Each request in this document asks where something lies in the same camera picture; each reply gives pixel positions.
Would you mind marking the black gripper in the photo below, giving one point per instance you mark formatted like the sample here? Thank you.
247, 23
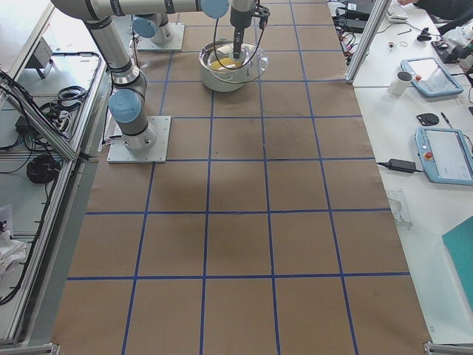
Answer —
239, 21

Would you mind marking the yellow corn cob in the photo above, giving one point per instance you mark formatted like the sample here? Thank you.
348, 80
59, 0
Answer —
225, 63

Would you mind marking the glass pot lid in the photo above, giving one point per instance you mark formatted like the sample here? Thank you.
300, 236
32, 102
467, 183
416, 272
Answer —
254, 60

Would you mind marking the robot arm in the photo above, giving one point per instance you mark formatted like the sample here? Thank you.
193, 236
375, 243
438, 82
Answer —
127, 103
155, 22

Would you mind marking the pale green electric pot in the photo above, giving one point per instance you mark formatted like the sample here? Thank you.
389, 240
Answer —
208, 79

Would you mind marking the white mug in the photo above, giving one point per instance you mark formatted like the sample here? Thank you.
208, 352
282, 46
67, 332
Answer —
401, 81

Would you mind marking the far blue teach pendant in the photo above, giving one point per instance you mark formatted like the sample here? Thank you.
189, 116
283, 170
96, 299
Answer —
431, 77

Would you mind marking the blue teach pendant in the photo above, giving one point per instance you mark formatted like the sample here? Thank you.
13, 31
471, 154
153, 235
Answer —
444, 155
431, 77

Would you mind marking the black power brick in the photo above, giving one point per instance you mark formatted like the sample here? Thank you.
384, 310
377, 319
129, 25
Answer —
402, 165

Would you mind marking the near blue teach pendant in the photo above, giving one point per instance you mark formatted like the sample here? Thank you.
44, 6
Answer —
444, 155

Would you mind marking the teal board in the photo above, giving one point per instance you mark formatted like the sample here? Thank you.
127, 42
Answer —
456, 252

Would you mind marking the white crumpled cloth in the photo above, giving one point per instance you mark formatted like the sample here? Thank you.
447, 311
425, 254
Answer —
13, 251

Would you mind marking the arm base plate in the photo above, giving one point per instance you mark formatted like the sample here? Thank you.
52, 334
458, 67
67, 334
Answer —
175, 44
148, 147

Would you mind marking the aluminium frame post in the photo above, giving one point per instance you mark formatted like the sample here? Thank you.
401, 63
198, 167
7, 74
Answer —
373, 23

